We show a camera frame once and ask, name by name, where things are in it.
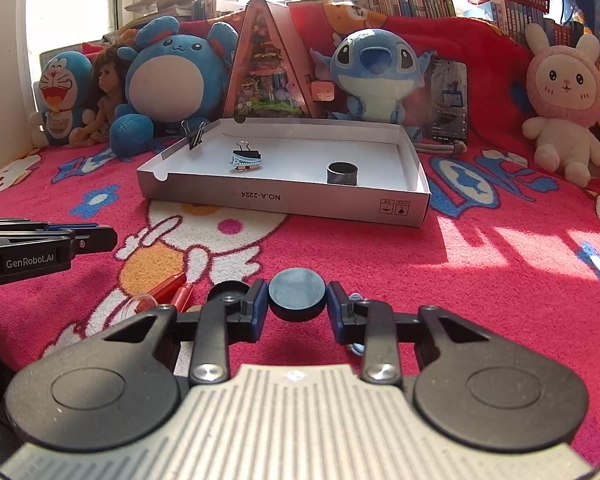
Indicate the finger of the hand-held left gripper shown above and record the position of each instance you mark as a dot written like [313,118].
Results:
[30,226]
[97,241]

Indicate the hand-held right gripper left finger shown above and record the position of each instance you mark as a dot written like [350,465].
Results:
[261,306]

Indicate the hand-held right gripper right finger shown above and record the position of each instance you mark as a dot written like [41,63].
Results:
[334,310]

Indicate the black round cap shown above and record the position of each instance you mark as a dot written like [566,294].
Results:
[298,295]
[342,174]
[228,291]

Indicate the clear plastic dome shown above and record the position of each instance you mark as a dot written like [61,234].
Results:
[139,305]

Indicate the red tapered plastic piece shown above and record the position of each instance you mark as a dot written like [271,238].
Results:
[166,285]
[181,299]

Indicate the white cardboard box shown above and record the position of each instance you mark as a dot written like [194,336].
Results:
[290,200]

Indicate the large black binder clip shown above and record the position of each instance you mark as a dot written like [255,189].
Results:
[245,151]

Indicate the blue white cat plush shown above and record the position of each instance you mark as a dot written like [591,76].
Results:
[60,95]

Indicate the small black binder clip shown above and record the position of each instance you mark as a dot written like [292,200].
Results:
[196,136]

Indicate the pink printed cartoon blanket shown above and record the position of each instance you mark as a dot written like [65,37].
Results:
[480,285]

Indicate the brown haired doll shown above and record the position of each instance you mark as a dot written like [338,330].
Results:
[109,90]

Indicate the round blue mouse plush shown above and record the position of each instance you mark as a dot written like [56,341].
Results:
[175,80]

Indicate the small pink box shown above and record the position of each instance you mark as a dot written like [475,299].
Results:
[323,91]

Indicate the pink triangular miniature house box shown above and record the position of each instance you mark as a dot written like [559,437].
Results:
[265,70]

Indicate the black smartphone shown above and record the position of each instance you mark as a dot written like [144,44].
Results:
[448,100]

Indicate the blue alien plush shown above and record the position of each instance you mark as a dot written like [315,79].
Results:
[375,65]

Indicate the stack of papers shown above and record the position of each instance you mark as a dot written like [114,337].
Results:
[170,0]

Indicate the orange cartoon cushion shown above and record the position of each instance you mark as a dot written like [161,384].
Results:
[347,15]

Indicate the pink hooded bunny plush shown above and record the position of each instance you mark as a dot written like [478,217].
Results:
[565,90]

